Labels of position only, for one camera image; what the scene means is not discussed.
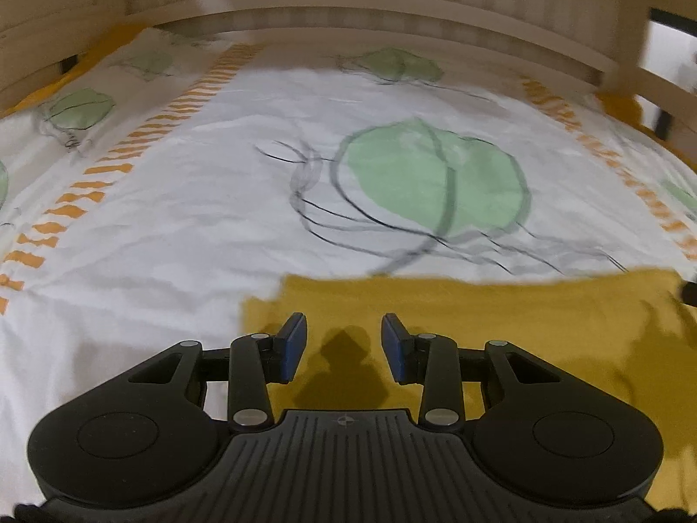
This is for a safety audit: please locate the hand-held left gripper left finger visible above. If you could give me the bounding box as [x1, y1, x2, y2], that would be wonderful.
[127, 312, 309, 429]

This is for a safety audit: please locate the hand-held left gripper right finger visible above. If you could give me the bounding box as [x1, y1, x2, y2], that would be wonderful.
[381, 312, 563, 429]

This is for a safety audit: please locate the yellow knit sweater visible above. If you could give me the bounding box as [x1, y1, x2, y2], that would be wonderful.
[240, 267, 697, 507]

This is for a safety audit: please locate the white leaf print duvet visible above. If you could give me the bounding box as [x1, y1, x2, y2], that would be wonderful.
[0, 24, 697, 505]

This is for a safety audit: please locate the light wooden bed frame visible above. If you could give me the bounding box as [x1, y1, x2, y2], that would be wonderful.
[0, 0, 697, 167]

